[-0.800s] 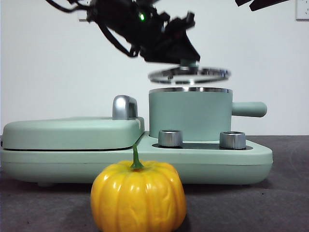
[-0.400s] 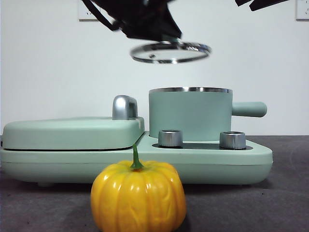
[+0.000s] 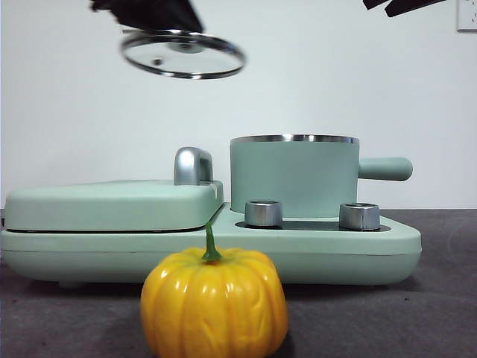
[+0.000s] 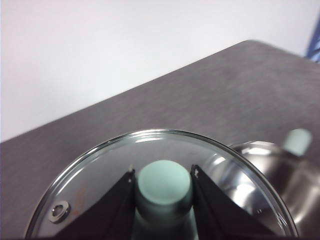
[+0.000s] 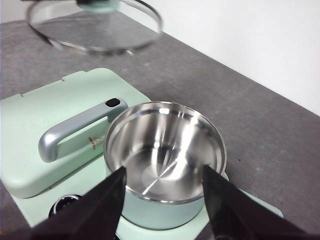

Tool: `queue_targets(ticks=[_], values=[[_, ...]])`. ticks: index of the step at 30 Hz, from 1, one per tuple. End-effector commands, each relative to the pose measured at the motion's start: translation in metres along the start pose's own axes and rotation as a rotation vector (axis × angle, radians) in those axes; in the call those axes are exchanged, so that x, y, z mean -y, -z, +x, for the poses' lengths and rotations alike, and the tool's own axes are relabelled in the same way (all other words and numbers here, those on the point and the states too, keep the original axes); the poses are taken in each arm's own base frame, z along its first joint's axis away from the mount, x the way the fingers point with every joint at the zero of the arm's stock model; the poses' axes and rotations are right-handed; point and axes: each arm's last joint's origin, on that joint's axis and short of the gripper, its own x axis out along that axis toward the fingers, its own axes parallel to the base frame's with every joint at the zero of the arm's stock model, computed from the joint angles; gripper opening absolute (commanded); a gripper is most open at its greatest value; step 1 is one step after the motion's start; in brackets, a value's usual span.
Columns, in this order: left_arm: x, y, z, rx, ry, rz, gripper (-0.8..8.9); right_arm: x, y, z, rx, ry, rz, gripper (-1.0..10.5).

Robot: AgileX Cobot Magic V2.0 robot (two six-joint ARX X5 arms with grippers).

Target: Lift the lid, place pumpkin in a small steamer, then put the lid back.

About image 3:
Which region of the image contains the glass lid with green knob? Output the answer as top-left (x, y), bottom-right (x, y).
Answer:
top-left (119, 28), bottom-right (247, 81)

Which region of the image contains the yellow pumpkin with green stem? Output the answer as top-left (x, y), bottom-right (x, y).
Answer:
top-left (139, 222), bottom-right (289, 358)

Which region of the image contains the mint green hinged griddle cover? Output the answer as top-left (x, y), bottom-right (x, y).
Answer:
top-left (3, 180), bottom-right (225, 233)

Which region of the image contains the silver control knob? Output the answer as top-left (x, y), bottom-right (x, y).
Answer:
top-left (338, 202), bottom-right (381, 230)
top-left (243, 200), bottom-right (283, 228)

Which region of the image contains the mint green breakfast machine base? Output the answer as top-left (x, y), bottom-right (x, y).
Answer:
top-left (0, 201), bottom-right (423, 290)

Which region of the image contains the white wall socket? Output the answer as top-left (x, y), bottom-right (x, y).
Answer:
top-left (456, 0), bottom-right (477, 33)

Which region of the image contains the silver griddle cover handle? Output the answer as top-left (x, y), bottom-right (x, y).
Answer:
top-left (173, 146), bottom-right (215, 186)

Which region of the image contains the mint green pot with handle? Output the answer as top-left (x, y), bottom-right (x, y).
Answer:
top-left (228, 133), bottom-right (414, 221)

